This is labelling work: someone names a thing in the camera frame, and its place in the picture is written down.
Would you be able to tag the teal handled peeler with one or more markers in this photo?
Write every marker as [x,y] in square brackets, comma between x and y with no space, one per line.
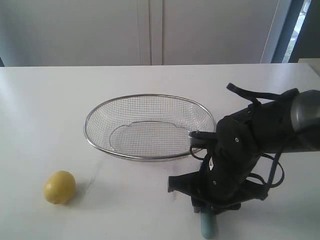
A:
[208,225]

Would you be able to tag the yellow lemon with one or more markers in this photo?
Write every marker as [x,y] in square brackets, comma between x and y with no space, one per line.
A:
[59,188]

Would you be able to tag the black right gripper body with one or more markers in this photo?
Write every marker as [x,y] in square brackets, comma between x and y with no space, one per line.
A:
[232,151]

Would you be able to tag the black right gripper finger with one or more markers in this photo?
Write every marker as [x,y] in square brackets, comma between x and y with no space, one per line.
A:
[216,202]
[192,184]

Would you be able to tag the steel wire mesh basket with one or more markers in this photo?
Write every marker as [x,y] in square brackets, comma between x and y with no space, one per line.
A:
[146,127]

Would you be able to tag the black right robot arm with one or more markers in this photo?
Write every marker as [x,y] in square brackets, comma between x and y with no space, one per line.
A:
[287,123]

